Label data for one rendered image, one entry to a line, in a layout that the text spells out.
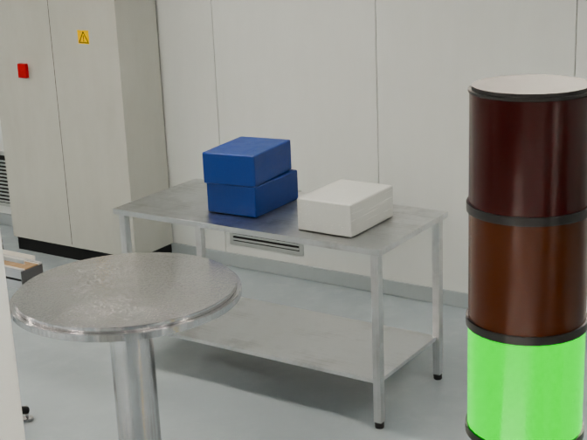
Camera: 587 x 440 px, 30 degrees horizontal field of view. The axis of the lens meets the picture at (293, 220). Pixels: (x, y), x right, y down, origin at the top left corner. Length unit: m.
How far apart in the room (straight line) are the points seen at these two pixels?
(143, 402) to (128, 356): 0.22
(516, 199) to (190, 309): 3.81
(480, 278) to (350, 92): 6.30
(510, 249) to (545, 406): 0.07
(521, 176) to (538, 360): 0.08
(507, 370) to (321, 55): 6.39
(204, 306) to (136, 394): 0.58
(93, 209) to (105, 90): 0.87
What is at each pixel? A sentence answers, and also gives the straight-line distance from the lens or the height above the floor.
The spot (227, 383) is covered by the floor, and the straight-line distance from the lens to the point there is 5.81.
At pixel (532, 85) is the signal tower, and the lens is 0.45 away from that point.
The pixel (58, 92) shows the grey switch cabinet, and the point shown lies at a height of 1.21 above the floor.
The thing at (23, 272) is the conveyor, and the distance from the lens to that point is 4.88.
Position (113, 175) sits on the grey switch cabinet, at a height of 0.68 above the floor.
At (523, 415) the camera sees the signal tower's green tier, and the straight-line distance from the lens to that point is 0.47.
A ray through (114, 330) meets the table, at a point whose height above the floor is 0.92.
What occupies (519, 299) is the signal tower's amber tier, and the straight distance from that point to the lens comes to 0.45.
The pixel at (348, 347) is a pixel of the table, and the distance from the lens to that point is 5.56.
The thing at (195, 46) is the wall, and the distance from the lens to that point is 7.39.
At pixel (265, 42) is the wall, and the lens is 7.04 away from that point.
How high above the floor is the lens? 2.42
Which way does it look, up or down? 16 degrees down
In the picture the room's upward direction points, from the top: 2 degrees counter-clockwise
